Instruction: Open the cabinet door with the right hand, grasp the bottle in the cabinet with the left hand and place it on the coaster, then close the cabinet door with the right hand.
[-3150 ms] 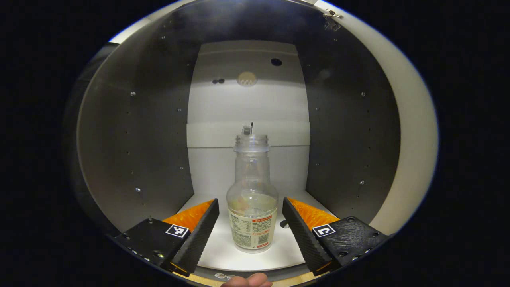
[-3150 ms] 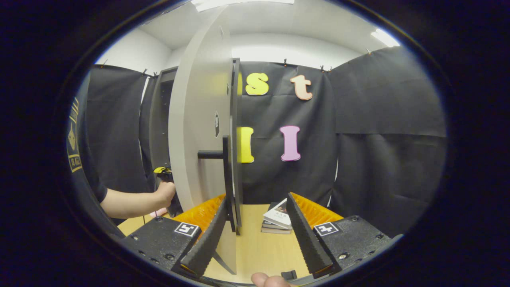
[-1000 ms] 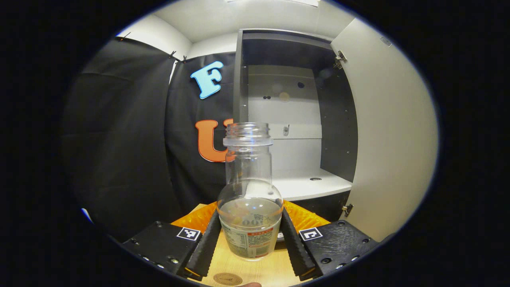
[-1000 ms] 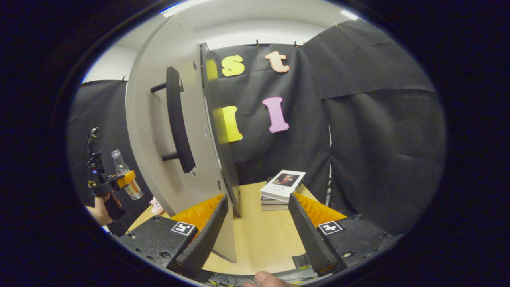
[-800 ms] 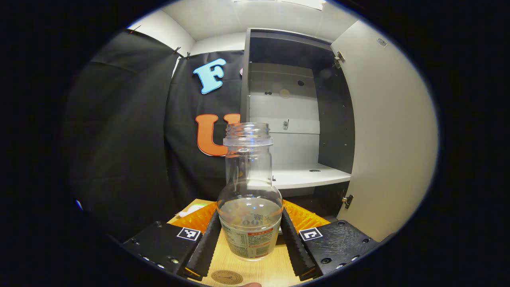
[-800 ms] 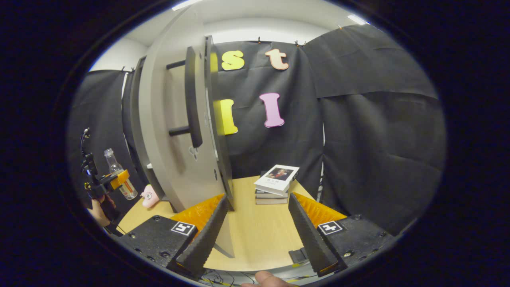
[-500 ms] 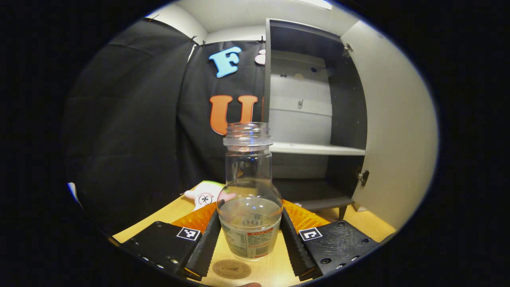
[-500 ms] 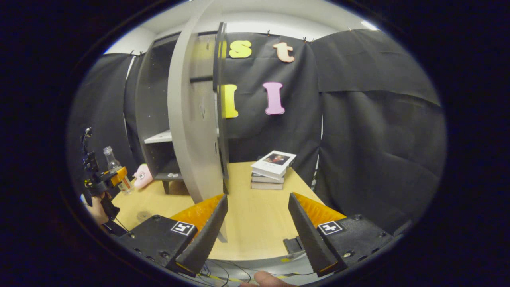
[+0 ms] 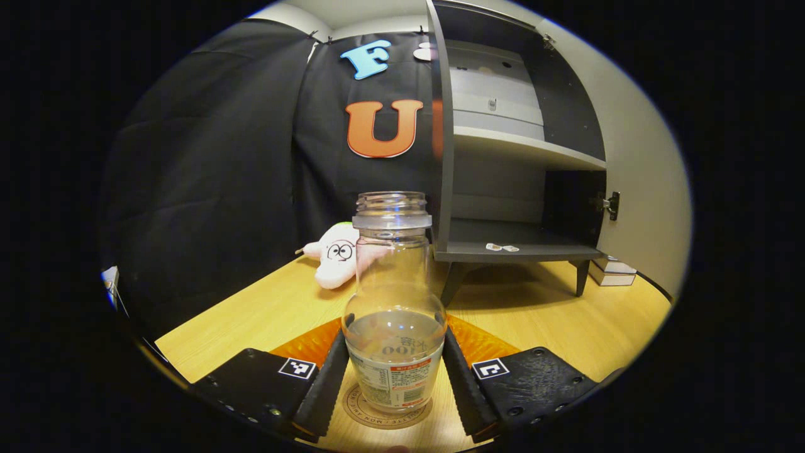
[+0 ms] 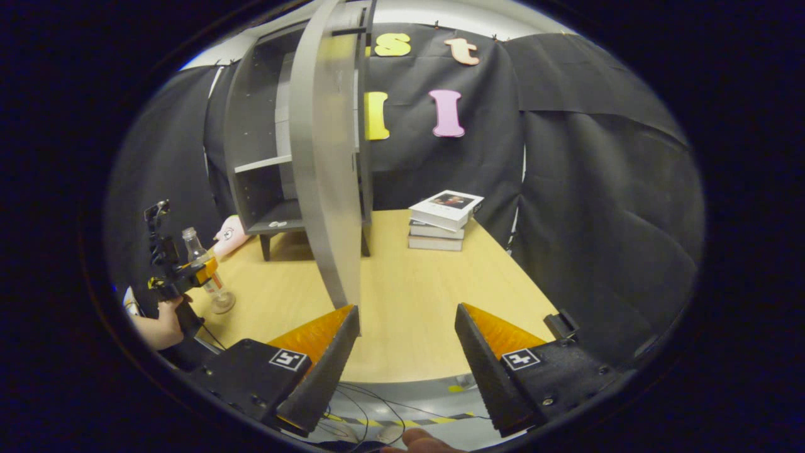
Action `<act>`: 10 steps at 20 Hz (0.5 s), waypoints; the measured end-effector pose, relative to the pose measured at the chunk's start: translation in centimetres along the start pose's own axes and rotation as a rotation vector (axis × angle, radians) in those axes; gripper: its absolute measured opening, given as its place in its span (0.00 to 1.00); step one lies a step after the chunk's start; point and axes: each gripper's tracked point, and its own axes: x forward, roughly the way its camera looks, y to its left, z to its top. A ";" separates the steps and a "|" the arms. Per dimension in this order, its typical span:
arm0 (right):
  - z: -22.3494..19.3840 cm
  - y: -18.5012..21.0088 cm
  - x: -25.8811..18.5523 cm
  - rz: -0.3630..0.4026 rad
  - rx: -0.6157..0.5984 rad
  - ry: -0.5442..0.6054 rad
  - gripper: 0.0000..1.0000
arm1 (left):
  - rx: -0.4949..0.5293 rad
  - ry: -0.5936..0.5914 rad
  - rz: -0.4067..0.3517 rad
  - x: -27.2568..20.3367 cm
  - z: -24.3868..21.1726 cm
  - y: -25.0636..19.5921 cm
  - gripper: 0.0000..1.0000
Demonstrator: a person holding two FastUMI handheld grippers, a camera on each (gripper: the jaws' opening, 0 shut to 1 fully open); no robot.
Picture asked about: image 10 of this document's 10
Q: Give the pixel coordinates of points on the beige cabinet door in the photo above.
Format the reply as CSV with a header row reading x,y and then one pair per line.
x,y
327,157

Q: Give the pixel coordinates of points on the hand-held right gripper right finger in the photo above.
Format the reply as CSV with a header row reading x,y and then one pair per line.
x,y
487,371

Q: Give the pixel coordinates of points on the small black bracket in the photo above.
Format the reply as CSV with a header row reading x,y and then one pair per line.
x,y
561,326

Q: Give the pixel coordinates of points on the black backdrop cloth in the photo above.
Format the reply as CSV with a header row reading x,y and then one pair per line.
x,y
597,189

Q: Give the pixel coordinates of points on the pink plush toy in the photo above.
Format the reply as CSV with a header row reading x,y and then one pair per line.
x,y
229,236

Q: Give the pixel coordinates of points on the white book with portrait cover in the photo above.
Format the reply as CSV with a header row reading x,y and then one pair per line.
x,y
448,207

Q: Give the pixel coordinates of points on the plain white book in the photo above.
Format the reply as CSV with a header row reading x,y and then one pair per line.
x,y
434,231
434,243

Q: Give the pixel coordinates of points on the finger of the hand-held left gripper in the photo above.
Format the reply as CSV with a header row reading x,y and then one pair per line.
x,y
206,270

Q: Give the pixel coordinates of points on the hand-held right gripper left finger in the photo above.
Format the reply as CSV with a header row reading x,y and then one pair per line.
x,y
327,371

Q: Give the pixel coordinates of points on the dark grey cabinet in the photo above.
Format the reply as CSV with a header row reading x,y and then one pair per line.
x,y
251,126

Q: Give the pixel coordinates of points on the clear glass bottle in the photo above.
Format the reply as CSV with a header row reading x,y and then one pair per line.
x,y
196,251

